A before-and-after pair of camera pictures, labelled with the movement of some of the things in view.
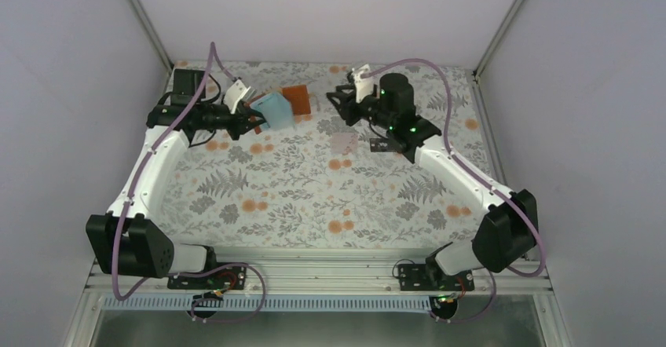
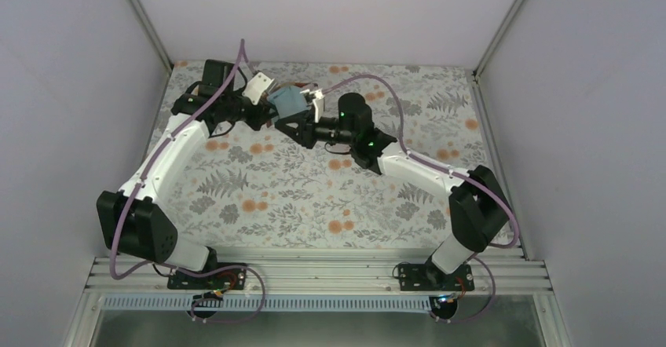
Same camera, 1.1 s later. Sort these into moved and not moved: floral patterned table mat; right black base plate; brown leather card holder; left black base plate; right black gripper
Moved: brown leather card holder; right black gripper
Not moved: floral patterned table mat; left black base plate; right black base plate
